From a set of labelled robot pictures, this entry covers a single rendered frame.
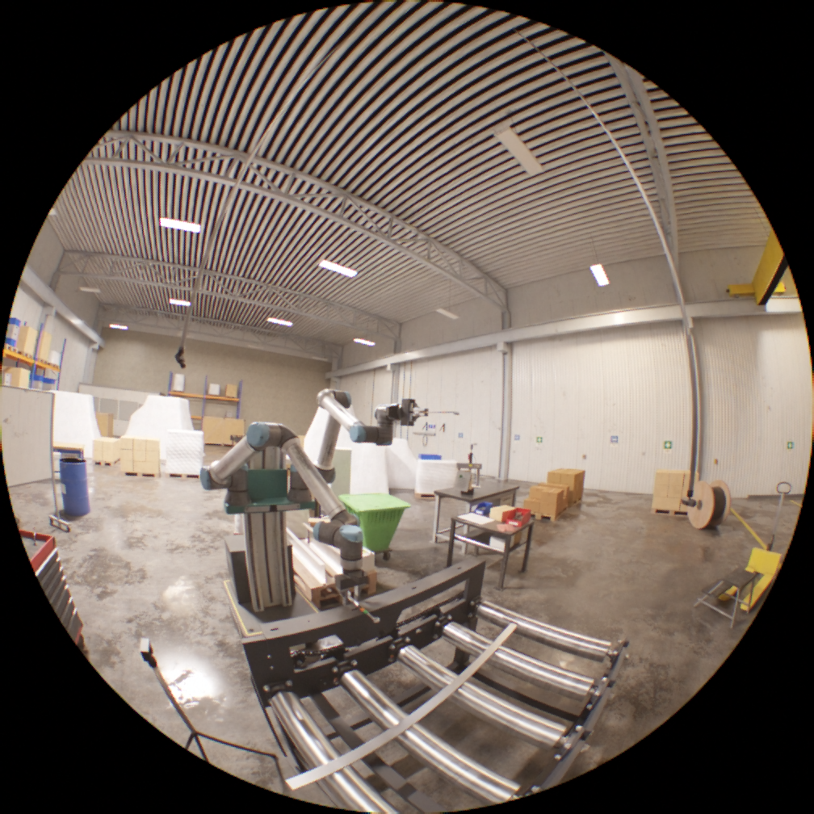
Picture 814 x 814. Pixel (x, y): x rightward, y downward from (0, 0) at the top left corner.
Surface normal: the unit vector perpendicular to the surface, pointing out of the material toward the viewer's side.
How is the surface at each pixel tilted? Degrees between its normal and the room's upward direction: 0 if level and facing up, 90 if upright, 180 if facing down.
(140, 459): 90
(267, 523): 90
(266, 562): 90
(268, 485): 90
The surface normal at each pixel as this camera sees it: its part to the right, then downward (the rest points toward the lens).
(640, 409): -0.75, -0.09
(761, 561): -1.00, -0.06
